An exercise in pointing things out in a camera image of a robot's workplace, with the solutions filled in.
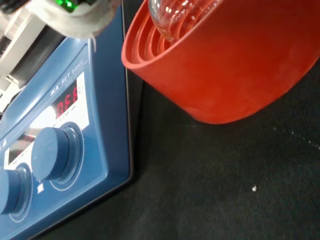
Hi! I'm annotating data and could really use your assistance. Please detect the aluminium heating block black handles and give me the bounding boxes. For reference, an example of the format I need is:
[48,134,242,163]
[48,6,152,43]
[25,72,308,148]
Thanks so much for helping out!
[0,9,67,87]

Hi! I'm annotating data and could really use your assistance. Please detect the orange ribbed flask support ring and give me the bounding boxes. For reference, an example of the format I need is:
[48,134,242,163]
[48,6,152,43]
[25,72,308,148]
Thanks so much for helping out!
[121,0,320,125]

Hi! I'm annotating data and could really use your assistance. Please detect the blue base laboratory heater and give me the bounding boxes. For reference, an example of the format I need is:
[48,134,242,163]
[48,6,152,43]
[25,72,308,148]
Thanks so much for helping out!
[0,4,134,240]

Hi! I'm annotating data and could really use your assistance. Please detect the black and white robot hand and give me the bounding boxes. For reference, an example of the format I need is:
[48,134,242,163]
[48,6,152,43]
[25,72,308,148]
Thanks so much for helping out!
[0,0,119,40]

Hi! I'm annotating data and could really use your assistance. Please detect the black bench cloth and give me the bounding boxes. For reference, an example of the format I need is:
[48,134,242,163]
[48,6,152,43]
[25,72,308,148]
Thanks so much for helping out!
[42,0,320,240]

